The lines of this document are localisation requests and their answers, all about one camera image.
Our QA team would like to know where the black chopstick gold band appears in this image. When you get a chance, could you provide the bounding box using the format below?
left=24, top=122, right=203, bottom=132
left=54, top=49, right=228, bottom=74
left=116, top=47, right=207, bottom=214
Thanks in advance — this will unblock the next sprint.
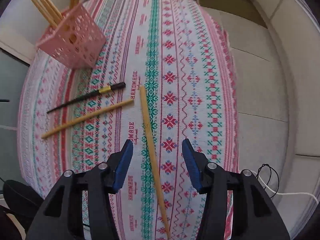
left=47, top=82, right=126, bottom=114

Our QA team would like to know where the patterned tablecloth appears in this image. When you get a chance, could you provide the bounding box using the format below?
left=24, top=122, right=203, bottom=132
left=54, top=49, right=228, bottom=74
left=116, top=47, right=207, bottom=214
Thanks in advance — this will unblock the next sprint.
left=17, top=0, right=239, bottom=239

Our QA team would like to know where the pink perforated utensil holder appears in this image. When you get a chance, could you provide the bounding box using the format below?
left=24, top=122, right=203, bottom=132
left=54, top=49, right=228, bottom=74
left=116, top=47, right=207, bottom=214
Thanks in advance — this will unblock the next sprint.
left=36, top=4, right=106, bottom=69

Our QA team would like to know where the olive floor mat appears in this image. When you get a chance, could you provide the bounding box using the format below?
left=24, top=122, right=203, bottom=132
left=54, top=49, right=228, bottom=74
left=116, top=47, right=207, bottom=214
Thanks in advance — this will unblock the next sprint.
left=194, top=0, right=267, bottom=28

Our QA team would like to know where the black cable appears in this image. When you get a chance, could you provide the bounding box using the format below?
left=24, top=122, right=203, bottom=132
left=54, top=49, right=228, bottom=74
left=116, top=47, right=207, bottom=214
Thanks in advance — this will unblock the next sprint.
left=256, top=163, right=281, bottom=198

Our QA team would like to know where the white cable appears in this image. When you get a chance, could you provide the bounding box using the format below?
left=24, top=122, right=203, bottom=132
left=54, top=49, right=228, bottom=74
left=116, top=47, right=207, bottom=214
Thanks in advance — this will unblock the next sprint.
left=251, top=171, right=320, bottom=205

